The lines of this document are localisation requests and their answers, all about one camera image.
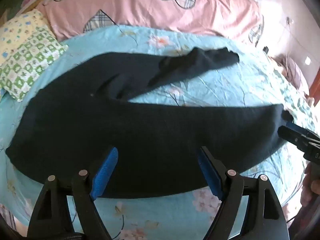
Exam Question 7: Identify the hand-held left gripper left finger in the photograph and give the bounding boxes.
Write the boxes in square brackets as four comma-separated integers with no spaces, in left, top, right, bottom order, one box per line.
[27,147,118,240]

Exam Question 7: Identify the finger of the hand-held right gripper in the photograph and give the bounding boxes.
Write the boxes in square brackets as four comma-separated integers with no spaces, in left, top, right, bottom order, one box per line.
[285,121,320,142]
[277,126,312,153]

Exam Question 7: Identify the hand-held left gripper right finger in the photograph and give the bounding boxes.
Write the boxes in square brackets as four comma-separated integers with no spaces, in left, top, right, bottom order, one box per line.
[197,146,290,240]

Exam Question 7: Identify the black pants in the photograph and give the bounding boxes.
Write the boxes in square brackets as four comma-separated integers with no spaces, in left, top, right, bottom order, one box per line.
[5,47,294,198]

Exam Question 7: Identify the person's right hand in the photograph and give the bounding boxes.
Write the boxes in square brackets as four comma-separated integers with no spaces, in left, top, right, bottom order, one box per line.
[300,164,320,207]

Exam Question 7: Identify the wooden door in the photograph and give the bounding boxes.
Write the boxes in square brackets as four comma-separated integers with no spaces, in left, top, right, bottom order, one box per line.
[309,64,320,102]

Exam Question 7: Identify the grey pink cloth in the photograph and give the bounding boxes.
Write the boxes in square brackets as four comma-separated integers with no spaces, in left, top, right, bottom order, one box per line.
[272,55,310,96]

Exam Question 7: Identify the blue floral bed sheet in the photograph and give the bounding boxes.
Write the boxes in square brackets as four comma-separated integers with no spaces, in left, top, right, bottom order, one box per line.
[0,25,320,240]

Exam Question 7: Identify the green checked pillow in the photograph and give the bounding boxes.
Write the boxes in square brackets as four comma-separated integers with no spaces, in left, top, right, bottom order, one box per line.
[0,26,68,102]

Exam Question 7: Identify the yellow printed pillow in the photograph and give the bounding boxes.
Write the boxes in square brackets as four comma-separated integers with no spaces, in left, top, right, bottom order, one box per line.
[0,9,50,65]

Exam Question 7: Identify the pink heart print quilt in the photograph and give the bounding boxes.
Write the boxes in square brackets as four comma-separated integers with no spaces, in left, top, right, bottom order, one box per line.
[42,0,265,48]

